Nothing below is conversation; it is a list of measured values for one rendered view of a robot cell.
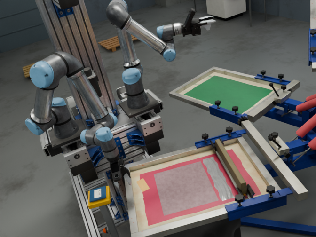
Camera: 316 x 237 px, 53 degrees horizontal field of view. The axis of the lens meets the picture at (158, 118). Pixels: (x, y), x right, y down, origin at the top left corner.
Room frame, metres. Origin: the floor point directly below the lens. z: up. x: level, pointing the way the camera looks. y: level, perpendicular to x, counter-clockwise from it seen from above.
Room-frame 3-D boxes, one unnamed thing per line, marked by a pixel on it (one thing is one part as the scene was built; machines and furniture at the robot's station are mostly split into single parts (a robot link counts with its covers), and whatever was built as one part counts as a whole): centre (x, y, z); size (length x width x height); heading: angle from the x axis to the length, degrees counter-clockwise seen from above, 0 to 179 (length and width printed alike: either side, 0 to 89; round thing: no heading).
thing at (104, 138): (1.33, 0.28, 1.39); 0.09 x 0.08 x 0.11; 52
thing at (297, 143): (1.36, -0.68, 1.02); 0.17 x 0.06 x 0.05; 93
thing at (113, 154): (1.32, 0.28, 1.31); 0.08 x 0.08 x 0.05
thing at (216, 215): (1.33, -0.12, 0.97); 0.79 x 0.58 x 0.04; 93
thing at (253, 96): (2.14, -0.68, 1.05); 1.08 x 0.61 x 0.23; 33
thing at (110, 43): (7.54, 0.34, 0.05); 1.14 x 0.79 x 0.10; 108
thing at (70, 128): (1.73, 0.57, 1.31); 0.15 x 0.15 x 0.10
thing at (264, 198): (1.07, -0.37, 0.97); 0.30 x 0.05 x 0.07; 93
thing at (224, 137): (1.62, -0.34, 0.97); 0.30 x 0.05 x 0.07; 93
